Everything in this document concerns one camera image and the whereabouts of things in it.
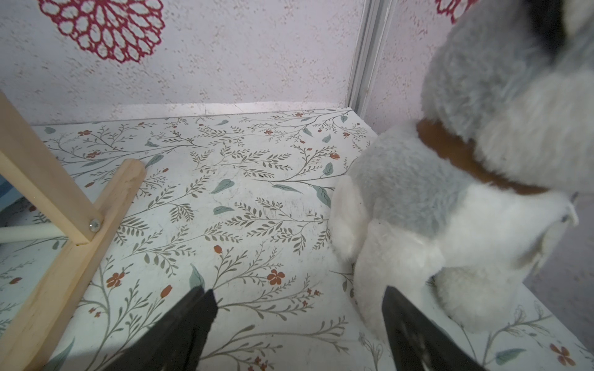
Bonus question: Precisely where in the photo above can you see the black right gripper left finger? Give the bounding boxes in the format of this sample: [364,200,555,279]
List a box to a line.
[105,287,218,371]

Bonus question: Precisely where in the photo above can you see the wooden clothes rack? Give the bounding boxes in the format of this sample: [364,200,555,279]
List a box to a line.
[1,95,146,370]

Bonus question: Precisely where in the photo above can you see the grey white husky plush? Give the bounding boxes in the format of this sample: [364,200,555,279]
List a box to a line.
[328,1,593,340]

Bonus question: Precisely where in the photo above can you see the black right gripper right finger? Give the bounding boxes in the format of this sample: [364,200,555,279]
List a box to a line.
[382,286,484,371]

